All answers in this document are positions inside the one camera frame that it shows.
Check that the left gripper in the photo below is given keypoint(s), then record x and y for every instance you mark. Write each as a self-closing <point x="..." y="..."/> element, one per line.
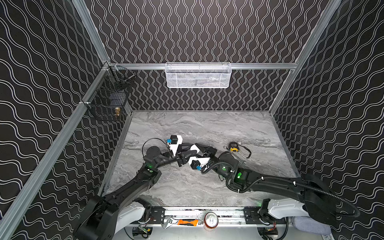
<point x="181" y="157"/>

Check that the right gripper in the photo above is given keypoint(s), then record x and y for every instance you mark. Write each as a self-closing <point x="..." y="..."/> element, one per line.
<point x="205" y="154"/>

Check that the white round earbud case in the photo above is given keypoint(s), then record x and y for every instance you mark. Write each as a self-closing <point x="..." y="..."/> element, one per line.
<point x="195" y="148"/>

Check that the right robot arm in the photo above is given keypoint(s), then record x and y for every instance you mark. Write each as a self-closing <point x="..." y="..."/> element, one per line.
<point x="307" y="196"/>

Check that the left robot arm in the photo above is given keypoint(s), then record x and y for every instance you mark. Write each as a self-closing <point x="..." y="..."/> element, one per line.
<point x="107" y="215"/>

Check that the yellow black tape measure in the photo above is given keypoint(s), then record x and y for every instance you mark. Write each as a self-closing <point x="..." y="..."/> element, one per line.
<point x="239" y="146"/>

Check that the soda can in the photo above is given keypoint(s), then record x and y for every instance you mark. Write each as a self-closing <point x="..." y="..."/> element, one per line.
<point x="211" y="221"/>

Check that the adjustable wrench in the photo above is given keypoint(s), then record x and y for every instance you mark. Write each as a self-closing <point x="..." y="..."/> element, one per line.
<point x="169" y="221"/>

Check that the orange utility knife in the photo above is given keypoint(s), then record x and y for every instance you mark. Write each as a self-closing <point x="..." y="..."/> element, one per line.
<point x="189" y="222"/>

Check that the brass object in basket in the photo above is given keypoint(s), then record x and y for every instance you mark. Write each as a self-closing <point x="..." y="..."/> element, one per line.
<point x="117" y="111"/>

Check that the grey microphone windscreen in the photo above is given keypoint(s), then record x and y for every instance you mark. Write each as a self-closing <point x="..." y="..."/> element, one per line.
<point x="309" y="225"/>

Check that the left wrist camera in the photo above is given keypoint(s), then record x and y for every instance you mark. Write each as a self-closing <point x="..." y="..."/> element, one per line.
<point x="173" y="143"/>

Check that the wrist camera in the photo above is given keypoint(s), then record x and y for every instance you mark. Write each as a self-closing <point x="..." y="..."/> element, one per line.
<point x="173" y="143"/>
<point x="197" y="163"/>

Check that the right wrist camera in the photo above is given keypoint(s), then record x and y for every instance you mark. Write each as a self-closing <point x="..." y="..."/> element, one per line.
<point x="197" y="163"/>

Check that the white wire mesh basket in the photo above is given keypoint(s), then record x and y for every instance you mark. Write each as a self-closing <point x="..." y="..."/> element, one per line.
<point x="196" y="75"/>

